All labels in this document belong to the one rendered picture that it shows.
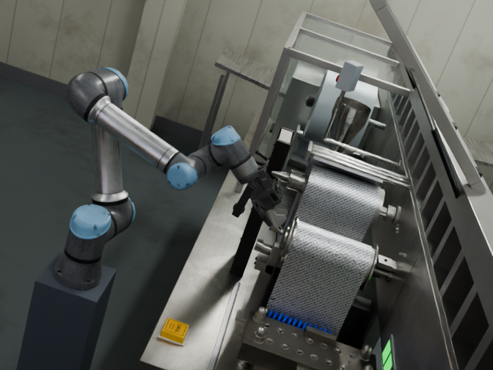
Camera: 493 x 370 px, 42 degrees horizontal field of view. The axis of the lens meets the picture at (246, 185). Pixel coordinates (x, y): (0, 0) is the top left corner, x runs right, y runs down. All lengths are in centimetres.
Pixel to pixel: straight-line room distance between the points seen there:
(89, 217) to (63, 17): 404
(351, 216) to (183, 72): 377
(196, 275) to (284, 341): 51
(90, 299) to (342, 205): 84
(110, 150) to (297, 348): 82
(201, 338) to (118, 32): 408
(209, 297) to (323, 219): 47
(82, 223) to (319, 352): 79
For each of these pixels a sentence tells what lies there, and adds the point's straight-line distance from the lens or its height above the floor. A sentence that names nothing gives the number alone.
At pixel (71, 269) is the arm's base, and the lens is 206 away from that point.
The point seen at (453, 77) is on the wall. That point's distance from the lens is 566.
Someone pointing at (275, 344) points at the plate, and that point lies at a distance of 189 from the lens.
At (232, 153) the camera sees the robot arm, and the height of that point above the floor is 146.
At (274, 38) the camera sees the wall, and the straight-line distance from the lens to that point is 552.
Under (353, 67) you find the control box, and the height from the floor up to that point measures 170.
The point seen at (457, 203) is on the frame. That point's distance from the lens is 166.
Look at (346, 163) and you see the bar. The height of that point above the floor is 145.
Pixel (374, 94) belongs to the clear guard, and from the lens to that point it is 280.
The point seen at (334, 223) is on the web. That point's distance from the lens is 212.
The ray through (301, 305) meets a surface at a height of 108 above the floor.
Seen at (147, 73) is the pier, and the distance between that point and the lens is 562.
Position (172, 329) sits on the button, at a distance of 198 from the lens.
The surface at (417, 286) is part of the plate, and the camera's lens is 172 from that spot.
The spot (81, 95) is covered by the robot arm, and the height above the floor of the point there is 148.
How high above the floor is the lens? 213
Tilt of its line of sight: 24 degrees down
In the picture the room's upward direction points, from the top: 19 degrees clockwise
